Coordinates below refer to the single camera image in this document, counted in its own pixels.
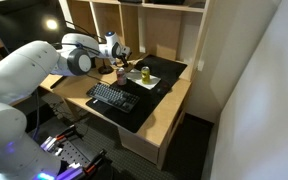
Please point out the wooden shelf unit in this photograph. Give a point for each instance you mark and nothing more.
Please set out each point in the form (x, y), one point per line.
(173, 32)

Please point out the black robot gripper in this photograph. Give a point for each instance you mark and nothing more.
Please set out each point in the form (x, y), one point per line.
(121, 52)

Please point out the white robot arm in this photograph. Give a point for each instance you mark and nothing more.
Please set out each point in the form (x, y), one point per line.
(21, 72)

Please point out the grey mechanical keyboard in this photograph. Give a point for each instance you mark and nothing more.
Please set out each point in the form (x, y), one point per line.
(114, 97)

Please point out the yellow soda can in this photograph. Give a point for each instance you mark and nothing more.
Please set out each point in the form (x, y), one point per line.
(145, 73)

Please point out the black computer mouse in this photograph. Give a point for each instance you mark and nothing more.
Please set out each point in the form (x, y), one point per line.
(163, 89)

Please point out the black desk mat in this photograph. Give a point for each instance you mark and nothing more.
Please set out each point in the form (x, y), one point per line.
(168, 72)

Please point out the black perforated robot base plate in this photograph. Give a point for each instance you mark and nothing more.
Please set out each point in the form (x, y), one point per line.
(75, 164)

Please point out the black box on shelf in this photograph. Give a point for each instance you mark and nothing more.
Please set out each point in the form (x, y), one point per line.
(168, 2)

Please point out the red soda can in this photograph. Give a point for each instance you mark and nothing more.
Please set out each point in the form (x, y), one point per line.
(121, 76)

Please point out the black curved computer monitor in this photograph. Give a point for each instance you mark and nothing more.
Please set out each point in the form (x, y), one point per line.
(24, 21)

